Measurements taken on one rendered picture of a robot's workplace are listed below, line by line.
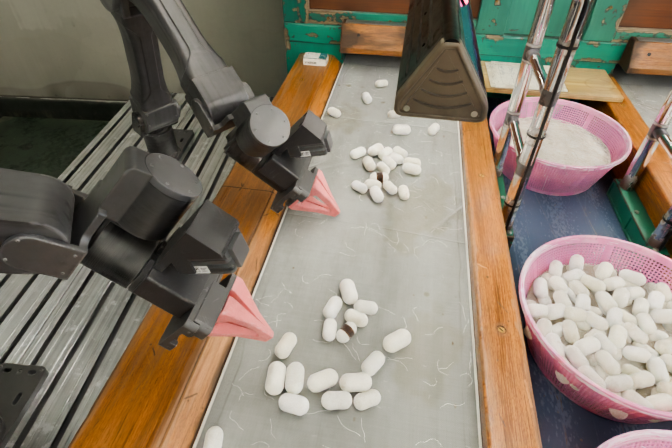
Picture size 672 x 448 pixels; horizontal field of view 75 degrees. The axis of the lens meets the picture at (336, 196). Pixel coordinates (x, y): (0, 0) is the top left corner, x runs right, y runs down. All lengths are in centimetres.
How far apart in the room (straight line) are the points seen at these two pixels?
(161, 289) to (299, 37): 93
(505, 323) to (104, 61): 227
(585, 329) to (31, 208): 64
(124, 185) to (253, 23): 180
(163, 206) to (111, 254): 7
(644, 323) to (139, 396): 63
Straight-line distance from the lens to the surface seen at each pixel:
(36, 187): 45
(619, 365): 66
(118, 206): 42
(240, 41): 221
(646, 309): 74
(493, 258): 67
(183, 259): 41
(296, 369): 54
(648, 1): 129
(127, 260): 45
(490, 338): 59
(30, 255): 43
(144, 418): 55
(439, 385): 57
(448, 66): 38
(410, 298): 63
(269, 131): 58
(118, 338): 74
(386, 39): 116
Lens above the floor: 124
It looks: 41 degrees down
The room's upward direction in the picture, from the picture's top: straight up
